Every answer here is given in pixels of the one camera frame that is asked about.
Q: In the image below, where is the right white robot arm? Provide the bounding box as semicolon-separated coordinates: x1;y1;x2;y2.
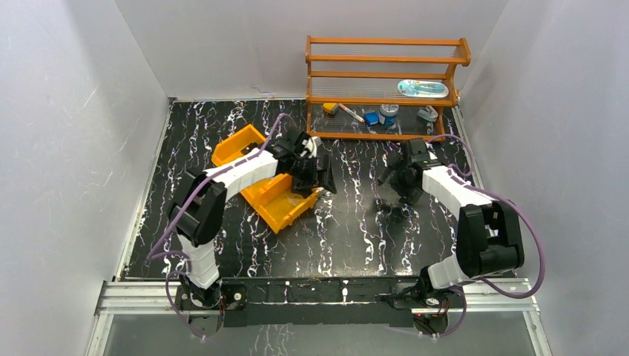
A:
377;139;525;307

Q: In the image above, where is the orange wooden shelf rack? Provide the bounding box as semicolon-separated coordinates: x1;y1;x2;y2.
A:
305;36;472;141

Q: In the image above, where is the yellow sponge block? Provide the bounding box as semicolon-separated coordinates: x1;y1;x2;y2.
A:
322;103;340;116

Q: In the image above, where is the blue blister pack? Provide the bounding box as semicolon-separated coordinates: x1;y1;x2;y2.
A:
397;79;449;99

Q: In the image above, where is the white marker pen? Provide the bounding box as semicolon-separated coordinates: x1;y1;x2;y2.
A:
338;103;365;123

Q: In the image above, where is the blue small box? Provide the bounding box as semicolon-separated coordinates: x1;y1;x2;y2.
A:
363;111;380;126

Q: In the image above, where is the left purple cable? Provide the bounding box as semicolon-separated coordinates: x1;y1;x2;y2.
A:
146;113;298;340

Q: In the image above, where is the grey tape dispenser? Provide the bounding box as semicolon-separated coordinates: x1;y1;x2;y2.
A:
418;105;439;122

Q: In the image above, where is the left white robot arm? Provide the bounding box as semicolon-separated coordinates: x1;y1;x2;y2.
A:
169;125;337;309

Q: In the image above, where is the purple cable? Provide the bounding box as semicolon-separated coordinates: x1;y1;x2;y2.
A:
146;113;298;340
424;133;547;340

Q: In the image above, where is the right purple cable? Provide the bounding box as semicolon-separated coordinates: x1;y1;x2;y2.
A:
424;133;547;340

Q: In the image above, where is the yellow three-compartment bin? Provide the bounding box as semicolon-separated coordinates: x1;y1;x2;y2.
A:
211;124;322;234

